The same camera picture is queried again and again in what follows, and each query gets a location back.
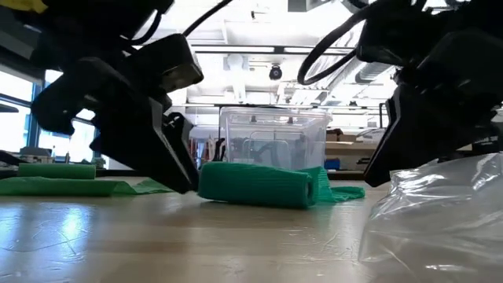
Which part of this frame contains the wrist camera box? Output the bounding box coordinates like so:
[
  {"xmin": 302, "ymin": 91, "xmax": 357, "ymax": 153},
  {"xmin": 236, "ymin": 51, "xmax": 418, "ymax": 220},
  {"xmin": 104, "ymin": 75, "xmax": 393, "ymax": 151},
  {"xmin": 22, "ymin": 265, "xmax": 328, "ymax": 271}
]
[
  {"xmin": 129, "ymin": 33, "xmax": 204, "ymax": 94},
  {"xmin": 355, "ymin": 2, "xmax": 433, "ymax": 68}
]

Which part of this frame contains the long ceiling light strip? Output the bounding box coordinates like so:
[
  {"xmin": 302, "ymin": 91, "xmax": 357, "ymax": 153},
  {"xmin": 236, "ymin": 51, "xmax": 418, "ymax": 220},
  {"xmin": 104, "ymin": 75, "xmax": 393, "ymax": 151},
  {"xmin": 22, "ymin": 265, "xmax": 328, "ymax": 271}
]
[{"xmin": 192, "ymin": 45, "xmax": 354, "ymax": 55}]

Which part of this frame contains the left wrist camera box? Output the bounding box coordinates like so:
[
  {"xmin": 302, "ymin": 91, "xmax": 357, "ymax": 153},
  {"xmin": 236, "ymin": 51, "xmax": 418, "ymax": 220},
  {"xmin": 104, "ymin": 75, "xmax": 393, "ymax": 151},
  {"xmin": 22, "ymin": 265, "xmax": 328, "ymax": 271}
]
[{"xmin": 129, "ymin": 33, "xmax": 204, "ymax": 94}]

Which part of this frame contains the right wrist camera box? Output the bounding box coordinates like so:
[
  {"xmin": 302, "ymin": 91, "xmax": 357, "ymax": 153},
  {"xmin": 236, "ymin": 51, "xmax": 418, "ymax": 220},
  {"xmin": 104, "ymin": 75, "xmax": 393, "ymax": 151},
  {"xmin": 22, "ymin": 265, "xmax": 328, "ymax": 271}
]
[{"xmin": 355, "ymin": 2, "xmax": 433, "ymax": 68}]

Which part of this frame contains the large clear plastic bag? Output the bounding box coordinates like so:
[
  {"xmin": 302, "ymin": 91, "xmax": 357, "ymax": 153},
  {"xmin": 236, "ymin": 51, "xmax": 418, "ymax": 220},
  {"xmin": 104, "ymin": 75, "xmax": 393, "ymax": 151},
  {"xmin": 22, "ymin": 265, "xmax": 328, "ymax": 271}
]
[{"xmin": 358, "ymin": 152, "xmax": 503, "ymax": 283}]

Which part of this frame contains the black aluminium rig frame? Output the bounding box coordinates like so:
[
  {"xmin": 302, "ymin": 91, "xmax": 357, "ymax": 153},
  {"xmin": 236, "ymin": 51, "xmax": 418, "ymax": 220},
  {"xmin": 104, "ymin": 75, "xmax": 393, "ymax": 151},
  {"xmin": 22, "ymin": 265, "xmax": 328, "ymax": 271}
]
[{"xmin": 328, "ymin": 171, "xmax": 365, "ymax": 181}]

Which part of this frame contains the clear plastic storage box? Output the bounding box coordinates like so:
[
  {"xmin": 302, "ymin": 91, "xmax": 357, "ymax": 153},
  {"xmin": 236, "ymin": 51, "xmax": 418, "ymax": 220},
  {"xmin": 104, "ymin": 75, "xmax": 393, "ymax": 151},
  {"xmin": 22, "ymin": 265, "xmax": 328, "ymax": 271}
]
[{"xmin": 218, "ymin": 106, "xmax": 333, "ymax": 171}]

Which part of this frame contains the long unrolled green bandage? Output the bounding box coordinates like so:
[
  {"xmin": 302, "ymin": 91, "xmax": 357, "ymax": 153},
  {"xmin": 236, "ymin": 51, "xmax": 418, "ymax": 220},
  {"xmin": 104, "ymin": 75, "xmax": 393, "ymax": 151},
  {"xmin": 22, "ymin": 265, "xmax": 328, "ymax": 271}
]
[{"xmin": 0, "ymin": 163, "xmax": 174, "ymax": 197}]

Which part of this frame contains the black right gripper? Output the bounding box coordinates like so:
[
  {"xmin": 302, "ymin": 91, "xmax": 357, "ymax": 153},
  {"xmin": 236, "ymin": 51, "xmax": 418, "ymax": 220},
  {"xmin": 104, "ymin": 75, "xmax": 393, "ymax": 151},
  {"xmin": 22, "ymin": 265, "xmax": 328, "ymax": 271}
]
[{"xmin": 363, "ymin": 27, "xmax": 503, "ymax": 188}]

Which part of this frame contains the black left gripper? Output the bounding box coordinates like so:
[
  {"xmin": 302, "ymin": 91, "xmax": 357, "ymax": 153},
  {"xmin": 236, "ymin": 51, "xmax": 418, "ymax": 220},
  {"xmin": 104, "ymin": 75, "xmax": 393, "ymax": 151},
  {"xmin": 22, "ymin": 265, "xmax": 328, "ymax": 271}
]
[{"xmin": 30, "ymin": 58, "xmax": 200, "ymax": 194}]

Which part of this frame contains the wooden workbench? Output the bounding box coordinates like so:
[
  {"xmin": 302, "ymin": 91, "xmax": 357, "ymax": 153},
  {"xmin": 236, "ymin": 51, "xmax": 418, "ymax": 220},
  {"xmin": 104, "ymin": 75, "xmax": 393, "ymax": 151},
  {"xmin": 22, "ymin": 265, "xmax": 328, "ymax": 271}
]
[{"xmin": 325, "ymin": 141, "xmax": 380, "ymax": 156}]

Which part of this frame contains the thick black gripper cable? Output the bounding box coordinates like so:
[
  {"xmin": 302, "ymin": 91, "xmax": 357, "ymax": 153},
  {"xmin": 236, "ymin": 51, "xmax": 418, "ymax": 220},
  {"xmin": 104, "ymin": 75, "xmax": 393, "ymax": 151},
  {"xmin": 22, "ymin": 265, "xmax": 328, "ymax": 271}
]
[{"xmin": 297, "ymin": 3, "xmax": 378, "ymax": 86}]

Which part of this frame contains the green bandage roll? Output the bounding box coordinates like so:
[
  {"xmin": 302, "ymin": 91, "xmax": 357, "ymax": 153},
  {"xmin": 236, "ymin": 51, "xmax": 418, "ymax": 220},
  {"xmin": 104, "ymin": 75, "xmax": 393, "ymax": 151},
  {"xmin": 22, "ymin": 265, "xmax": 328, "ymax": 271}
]
[{"xmin": 197, "ymin": 161, "xmax": 366, "ymax": 209}]

